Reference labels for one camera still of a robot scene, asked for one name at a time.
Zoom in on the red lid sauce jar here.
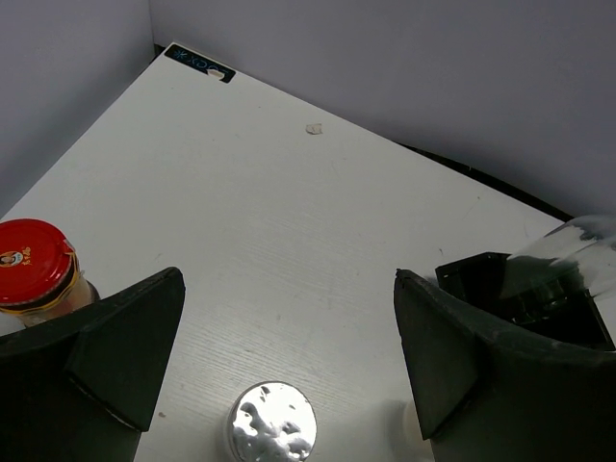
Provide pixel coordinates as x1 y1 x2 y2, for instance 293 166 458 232
1 218 100 328

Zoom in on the black logo sticker left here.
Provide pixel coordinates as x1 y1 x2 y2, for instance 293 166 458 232
164 44 236 84

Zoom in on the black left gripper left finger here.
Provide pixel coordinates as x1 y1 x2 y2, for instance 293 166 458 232
1 267 186 461

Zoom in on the black compartment tray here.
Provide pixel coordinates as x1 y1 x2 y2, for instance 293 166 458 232
435 252 615 352

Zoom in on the round clear glass bottle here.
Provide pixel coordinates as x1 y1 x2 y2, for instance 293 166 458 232
504 215 615 300

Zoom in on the clear jar silver lid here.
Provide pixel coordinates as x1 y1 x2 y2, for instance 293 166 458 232
223 381 318 461

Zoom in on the small paper scrap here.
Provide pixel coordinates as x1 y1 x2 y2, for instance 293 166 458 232
305 123 322 136

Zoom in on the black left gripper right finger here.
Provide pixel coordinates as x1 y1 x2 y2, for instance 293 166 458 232
394 269 615 461

